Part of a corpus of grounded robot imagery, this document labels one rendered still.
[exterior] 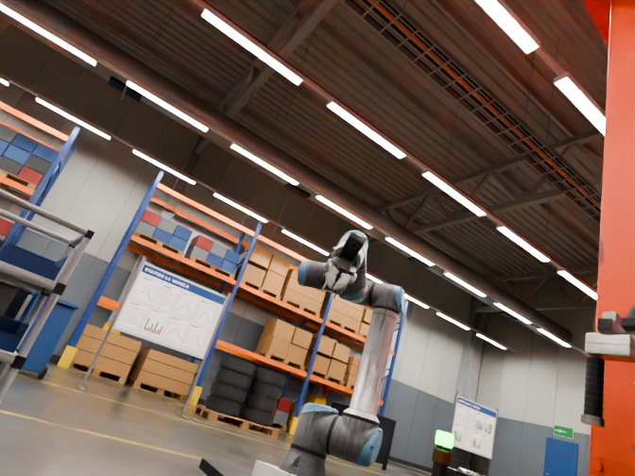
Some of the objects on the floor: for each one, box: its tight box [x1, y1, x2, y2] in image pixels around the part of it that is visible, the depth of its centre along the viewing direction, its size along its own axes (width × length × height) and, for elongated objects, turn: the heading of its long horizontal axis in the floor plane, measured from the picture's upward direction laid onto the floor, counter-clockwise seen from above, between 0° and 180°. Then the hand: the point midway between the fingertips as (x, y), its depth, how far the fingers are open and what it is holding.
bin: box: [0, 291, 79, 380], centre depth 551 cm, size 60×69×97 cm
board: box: [449, 391, 499, 476], centre depth 928 cm, size 150×50×195 cm, turn 158°
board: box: [77, 256, 232, 420], centre depth 629 cm, size 150×50×195 cm, turn 158°
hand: (334, 284), depth 106 cm, fingers closed
